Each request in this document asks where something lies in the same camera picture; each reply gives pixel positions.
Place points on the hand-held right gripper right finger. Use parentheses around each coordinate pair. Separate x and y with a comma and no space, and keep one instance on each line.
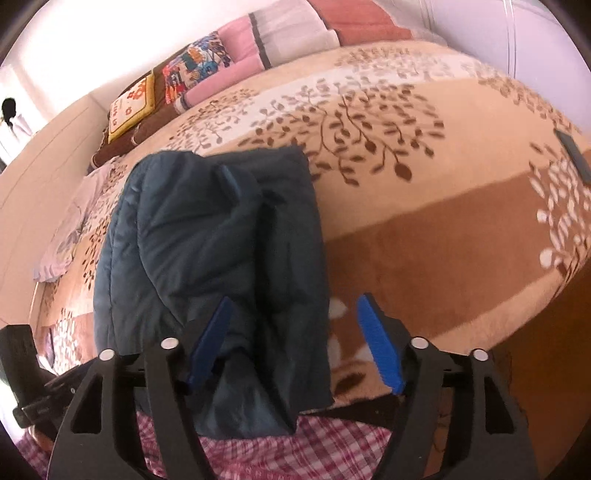
(378,341)

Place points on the dark blue puffer jacket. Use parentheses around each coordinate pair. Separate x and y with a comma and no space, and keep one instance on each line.
(194,230)

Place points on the pale purple floral pillow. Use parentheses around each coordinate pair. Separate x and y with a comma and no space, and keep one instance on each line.
(64,240)

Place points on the white headboard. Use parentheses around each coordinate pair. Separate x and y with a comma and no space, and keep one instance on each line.
(55,147)

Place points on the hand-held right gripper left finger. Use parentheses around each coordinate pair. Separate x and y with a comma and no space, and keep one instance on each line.
(212,346)

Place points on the salmon folded blanket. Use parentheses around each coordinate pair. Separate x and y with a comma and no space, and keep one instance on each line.
(364,23)

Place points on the brown folded blanket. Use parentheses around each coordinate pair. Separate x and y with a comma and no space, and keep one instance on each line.
(115,152)

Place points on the yellow flower cushion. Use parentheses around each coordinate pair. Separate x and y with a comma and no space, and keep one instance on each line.
(131,108)

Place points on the beige brown leaf-print blanket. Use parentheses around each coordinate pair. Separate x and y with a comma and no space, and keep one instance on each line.
(438,207)

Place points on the pink plaid shirt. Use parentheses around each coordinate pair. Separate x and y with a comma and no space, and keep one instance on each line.
(286,452)

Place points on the dark hanging object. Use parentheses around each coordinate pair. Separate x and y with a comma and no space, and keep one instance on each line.
(9,110)

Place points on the colourful patchwork cushion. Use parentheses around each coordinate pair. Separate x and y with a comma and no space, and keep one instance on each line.
(198,64)

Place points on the pink striped folded blanket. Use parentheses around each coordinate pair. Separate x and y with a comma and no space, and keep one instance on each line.
(277,27)

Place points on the dark phone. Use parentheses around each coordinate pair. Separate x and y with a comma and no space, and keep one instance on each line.
(575,150)

